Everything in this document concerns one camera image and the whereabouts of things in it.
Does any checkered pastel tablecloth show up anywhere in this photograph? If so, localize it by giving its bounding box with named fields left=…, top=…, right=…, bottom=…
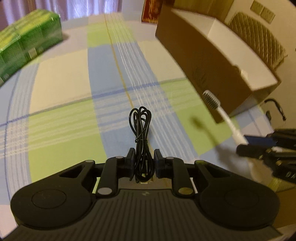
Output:
left=0, top=12, right=278, bottom=232

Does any brown cardboard storage box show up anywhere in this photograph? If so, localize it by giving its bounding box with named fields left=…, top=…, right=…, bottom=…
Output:
left=156, top=4, right=280, bottom=116

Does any wall socket plate pair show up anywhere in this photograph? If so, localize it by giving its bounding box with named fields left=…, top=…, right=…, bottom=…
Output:
left=250, top=1, right=275, bottom=24

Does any black usb cable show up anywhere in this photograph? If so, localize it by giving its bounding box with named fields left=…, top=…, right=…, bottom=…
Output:
left=128, top=105, right=156, bottom=183

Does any red gift bag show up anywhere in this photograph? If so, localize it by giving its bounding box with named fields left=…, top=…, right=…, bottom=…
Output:
left=142, top=0, right=165, bottom=24

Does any purple sheer curtain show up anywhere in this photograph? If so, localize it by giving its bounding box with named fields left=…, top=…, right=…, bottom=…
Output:
left=1, top=0, right=122, bottom=26

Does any green tissue multipack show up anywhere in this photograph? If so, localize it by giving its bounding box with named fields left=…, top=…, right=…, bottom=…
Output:
left=1, top=9, right=63, bottom=85

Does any black cane handle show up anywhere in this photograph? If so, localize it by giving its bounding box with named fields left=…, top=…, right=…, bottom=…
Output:
left=264, top=98, right=287, bottom=121

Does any white electric toothbrush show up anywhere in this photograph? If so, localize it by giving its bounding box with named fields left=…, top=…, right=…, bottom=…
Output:
left=202, top=89, right=284, bottom=153

